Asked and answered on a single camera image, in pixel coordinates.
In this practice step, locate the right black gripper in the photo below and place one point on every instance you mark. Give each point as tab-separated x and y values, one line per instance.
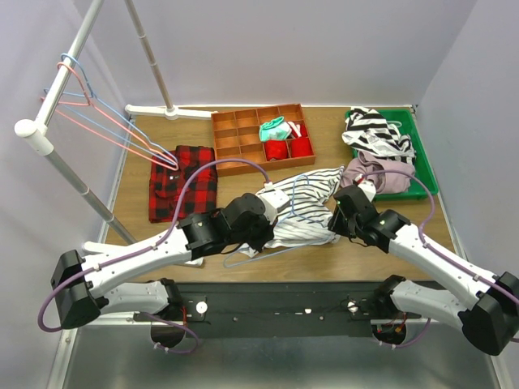
336	224

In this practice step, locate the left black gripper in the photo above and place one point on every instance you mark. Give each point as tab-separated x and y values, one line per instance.
264	233

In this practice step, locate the thin striped tank top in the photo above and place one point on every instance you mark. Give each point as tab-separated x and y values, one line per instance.
305	221

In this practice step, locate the blue wire hanger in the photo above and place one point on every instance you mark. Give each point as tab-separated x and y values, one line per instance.
254	256
139	143

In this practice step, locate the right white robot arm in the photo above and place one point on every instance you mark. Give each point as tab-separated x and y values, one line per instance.
477	302

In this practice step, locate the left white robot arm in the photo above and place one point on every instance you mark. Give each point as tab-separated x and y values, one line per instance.
85	288

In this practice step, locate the mauve garment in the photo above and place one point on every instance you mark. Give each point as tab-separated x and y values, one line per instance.
389	176

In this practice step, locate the red black plaid shirt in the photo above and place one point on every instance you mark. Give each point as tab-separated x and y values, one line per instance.
165	185

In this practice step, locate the green plastic bin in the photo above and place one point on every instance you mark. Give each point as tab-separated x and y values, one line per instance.
423	171

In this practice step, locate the red cloth left compartment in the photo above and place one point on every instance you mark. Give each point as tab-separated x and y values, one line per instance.
276	150

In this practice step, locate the red cloth compartment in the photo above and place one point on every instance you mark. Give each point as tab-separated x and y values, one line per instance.
300	147
276	150

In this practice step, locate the red cloth right compartment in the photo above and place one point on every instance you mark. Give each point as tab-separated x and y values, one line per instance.
300	147

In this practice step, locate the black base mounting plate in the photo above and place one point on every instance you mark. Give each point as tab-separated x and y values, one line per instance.
279	310

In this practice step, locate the bold striped garment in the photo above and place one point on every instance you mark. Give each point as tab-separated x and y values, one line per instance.
367	130

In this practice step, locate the brown compartment tray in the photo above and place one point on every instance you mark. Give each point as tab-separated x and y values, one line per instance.
236	136

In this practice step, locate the mint white sock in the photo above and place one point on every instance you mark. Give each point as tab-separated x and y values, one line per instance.
276	129

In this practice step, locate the red white striped sock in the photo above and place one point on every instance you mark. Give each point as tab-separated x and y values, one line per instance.
296	130

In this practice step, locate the white metal clothes rack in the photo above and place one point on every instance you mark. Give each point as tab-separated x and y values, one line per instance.
34	131

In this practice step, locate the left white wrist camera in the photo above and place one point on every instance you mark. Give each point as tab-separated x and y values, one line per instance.
274	201

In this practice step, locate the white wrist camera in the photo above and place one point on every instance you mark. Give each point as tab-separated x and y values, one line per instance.
274	201
367	187

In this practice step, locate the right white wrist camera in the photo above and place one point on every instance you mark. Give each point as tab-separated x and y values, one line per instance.
367	187

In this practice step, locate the pink wire hanger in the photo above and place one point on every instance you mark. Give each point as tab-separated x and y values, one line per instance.
91	114

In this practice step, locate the aluminium frame rail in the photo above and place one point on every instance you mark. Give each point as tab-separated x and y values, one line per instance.
116	351

